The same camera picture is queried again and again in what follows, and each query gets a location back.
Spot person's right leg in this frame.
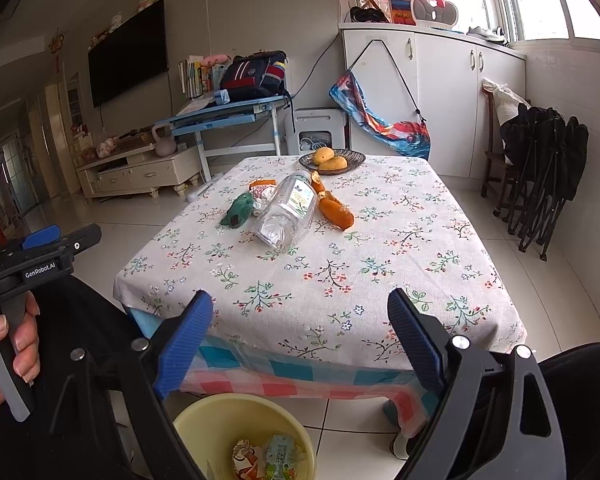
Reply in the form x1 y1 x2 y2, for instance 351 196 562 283
535 342 600 480

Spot row of books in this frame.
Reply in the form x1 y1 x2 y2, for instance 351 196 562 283
178 55 216 100

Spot white tissue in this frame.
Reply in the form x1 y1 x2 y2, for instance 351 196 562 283
252 185 281 216

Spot red knot wall ornament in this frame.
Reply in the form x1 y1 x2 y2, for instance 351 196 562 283
48 34 66 73

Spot black shoes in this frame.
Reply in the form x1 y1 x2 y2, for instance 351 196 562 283
349 6 388 24

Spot orange picture box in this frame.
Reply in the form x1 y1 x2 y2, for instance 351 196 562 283
389 0 415 27

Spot colourful drawstring bag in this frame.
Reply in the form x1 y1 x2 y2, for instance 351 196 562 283
329 37 432 161

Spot black folding chairs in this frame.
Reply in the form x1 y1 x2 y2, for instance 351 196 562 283
494 104 590 261

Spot black wall television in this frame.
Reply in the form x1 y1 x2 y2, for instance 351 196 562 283
87 0 170 109

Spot clear plastic bottle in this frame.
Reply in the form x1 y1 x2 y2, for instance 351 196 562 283
252 170 318 251

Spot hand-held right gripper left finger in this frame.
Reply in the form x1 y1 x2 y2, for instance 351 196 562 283
42 290 216 480

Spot blue study desk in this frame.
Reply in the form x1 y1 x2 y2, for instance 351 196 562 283
155 94 293 203

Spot white cloth bag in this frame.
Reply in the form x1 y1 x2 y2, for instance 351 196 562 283
481 77 531 151

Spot white papers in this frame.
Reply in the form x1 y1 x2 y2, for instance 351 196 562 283
177 97 216 116

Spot yellow plastic bucket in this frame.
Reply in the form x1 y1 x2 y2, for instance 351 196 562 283
172 394 317 480

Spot wooden chair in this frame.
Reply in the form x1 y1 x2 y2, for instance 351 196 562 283
481 80 511 201

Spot white sneakers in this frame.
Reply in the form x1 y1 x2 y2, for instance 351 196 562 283
466 26 508 45

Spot white cabinet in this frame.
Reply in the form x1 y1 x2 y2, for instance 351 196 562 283
339 22 528 188

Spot white air purifier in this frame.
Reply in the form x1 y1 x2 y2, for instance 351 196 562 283
294 108 348 157

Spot green wrapper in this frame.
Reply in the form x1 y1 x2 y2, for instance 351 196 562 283
220 192 256 228

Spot cream television cabinet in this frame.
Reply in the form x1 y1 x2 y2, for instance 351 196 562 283
76 145 201 200

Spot woven fruit basket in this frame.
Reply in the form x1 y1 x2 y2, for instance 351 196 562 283
299 149 367 176

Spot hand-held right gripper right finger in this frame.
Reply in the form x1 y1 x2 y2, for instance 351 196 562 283
387 287 566 480

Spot large orange fruit peel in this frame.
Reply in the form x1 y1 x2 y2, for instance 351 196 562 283
319 192 355 231

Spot person's left hand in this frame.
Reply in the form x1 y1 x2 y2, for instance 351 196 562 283
0 292 42 422

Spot light blue milk carton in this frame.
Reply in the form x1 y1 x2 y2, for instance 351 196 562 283
262 434 306 480

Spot dark striped backpack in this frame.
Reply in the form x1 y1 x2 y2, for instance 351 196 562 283
220 51 288 103

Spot pink kettlebell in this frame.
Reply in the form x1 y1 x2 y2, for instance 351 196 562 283
151 124 177 157

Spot floral tablecloth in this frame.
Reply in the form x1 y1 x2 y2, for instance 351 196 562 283
114 155 527 373

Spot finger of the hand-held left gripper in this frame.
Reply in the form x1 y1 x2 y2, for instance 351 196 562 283
55 223 103 271
21 225 62 251

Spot red snack bag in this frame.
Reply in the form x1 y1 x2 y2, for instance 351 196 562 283
232 439 266 480

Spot checkered tablecloth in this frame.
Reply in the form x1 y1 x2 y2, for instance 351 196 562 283
130 305 441 436

